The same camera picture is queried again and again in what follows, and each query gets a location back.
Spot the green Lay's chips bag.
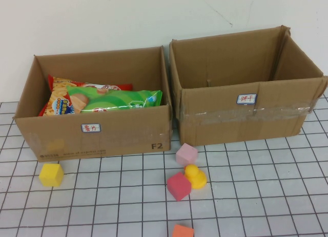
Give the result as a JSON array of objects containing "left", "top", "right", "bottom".
[{"left": 66, "top": 84, "right": 163, "bottom": 114}]

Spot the light pink foam cube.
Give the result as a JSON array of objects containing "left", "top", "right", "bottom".
[{"left": 175, "top": 142, "right": 199, "bottom": 166}]

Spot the cardboard box with F2 print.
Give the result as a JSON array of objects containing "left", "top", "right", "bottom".
[{"left": 13, "top": 45, "right": 173, "bottom": 163}]

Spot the cardboard box with clear tape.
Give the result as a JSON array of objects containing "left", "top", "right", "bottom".
[{"left": 168, "top": 24, "right": 328, "bottom": 147}]

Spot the yellow rubber duck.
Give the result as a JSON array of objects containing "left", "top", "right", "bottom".
[{"left": 183, "top": 164, "right": 208, "bottom": 190}]

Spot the dark pink foam cube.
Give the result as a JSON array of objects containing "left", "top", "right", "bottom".
[{"left": 167, "top": 171, "right": 192, "bottom": 202}]

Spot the red shrimp chips bag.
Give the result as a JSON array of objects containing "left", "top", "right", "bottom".
[{"left": 38, "top": 74, "right": 134, "bottom": 117}]

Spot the orange foam cube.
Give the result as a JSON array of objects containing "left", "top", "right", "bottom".
[{"left": 172, "top": 224, "right": 195, "bottom": 237}]

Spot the white grid tablecloth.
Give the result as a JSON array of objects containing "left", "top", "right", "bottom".
[{"left": 0, "top": 93, "right": 328, "bottom": 237}]

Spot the yellow foam cube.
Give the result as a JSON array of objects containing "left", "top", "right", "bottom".
[{"left": 38, "top": 163, "right": 64, "bottom": 187}]

